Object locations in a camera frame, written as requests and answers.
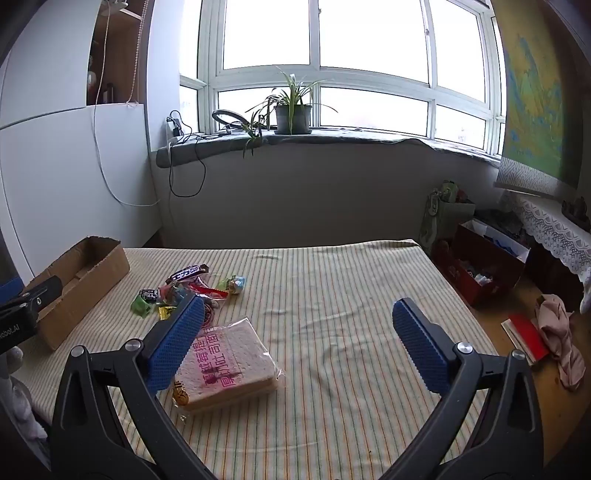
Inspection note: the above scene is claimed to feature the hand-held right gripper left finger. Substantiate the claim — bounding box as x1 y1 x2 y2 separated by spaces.
50 294 218 480

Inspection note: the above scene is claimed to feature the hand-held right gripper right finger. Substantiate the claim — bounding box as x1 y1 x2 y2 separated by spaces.
383 298 544 480

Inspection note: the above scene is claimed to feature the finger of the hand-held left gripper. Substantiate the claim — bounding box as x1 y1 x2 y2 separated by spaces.
0 275 64 319

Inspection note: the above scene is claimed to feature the pink candy packet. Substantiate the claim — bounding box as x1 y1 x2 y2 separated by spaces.
159 282 190 306

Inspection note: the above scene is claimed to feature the brown cardboard box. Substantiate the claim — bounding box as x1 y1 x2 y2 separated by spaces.
23 236 131 352

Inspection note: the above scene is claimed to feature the sliced bread packet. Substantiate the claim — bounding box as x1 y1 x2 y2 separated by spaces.
173 316 287 414

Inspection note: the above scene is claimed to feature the dark chocolate bar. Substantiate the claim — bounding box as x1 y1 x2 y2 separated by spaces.
167 263 209 283

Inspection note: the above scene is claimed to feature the red cardboard box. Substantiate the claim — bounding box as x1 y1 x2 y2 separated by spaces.
438 219 532 308

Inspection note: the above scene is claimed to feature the red book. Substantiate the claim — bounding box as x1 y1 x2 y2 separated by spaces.
501 314 550 365

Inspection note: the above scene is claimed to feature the green bag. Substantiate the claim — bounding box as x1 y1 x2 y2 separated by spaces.
420 180 476 252

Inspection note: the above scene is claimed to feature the white wardrobe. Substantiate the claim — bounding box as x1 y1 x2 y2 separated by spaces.
0 0 162 296

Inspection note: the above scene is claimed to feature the pink cloth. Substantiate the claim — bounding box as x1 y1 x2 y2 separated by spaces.
536 294 587 392

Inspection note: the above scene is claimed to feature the white lace cloth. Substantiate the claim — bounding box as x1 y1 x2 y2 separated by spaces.
501 189 591 287

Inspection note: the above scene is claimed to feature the dark ornament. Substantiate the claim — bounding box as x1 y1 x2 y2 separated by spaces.
561 196 591 223

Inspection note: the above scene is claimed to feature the potted spider plant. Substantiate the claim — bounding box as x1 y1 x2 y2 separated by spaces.
242 67 338 158

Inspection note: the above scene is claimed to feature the wooden shelf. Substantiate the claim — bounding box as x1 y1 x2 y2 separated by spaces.
87 0 151 106

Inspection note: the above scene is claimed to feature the white framed window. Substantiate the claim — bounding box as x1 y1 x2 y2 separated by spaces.
179 0 506 158

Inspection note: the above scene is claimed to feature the black cable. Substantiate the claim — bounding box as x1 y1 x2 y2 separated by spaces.
167 131 207 198

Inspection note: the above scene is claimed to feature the white cable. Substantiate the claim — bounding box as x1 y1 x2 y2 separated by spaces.
92 0 162 206

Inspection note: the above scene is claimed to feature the black ring light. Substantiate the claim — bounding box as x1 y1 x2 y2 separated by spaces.
211 109 252 134

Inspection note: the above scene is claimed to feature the white beaded cord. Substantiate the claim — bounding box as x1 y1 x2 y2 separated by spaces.
124 0 151 108

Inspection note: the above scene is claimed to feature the landscape wall hanging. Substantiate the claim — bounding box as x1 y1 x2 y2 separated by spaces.
492 0 585 199

